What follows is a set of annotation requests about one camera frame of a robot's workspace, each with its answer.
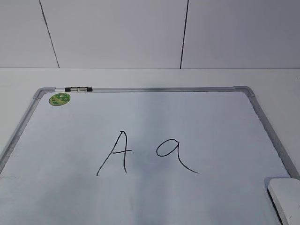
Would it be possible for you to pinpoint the white rectangular board eraser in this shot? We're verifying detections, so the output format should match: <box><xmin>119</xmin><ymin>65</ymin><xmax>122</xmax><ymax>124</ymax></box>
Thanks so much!
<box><xmin>268</xmin><ymin>178</ymin><xmax>300</xmax><ymax>225</ymax></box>

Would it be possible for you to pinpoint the black and clear hanger clip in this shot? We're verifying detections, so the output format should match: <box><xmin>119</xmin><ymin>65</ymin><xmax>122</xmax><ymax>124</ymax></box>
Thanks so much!
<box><xmin>64</xmin><ymin>86</ymin><xmax>93</xmax><ymax>92</ymax></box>

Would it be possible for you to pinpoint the round green sticker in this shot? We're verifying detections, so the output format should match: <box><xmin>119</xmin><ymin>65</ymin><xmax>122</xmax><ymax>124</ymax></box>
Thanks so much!
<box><xmin>49</xmin><ymin>93</ymin><xmax>71</xmax><ymax>106</ymax></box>

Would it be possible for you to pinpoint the white board with grey frame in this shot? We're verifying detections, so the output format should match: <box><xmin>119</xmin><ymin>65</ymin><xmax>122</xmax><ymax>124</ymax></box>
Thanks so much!
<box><xmin>0</xmin><ymin>86</ymin><xmax>300</xmax><ymax>225</ymax></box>

